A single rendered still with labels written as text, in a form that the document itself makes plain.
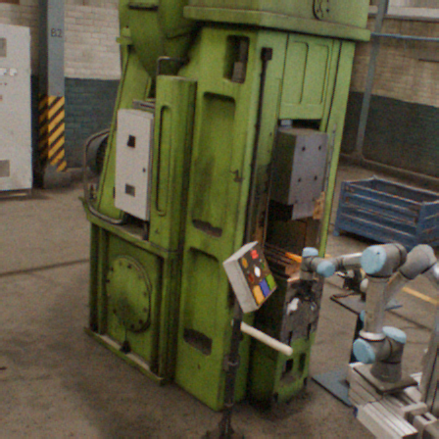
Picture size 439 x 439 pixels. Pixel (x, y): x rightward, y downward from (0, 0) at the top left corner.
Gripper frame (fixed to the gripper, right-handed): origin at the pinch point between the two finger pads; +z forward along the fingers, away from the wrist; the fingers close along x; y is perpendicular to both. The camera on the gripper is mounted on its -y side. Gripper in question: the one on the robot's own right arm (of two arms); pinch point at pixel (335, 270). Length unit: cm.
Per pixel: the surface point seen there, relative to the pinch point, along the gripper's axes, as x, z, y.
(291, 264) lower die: -7.0, 27.5, 3.1
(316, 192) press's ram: 7.6, 26.5, -39.9
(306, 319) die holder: 7.8, 22.4, 42.6
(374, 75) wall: 783, 497, -88
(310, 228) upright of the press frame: 25.5, 41.2, -10.5
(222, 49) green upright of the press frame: -41, 63, -116
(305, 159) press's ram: -7, 26, -61
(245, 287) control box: -71, 5, -5
